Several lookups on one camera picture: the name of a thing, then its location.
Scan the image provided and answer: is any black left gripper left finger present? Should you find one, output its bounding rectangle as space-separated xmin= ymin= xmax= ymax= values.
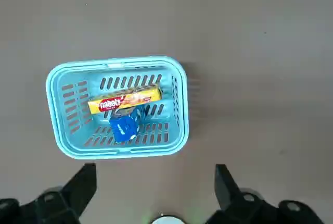
xmin=0 ymin=163 xmax=97 ymax=224

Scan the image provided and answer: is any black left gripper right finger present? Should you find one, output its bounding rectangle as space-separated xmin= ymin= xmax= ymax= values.
xmin=208 ymin=164 xmax=326 ymax=224

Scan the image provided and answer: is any small blue cookie box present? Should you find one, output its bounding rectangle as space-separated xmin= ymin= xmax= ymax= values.
xmin=108 ymin=108 xmax=143 ymax=141

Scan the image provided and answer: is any yellow wafer box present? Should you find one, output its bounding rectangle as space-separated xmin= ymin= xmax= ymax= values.
xmin=87 ymin=83 xmax=162 ymax=115

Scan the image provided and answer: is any light blue plastic basket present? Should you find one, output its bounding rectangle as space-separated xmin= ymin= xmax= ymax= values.
xmin=45 ymin=56 xmax=189 ymax=160

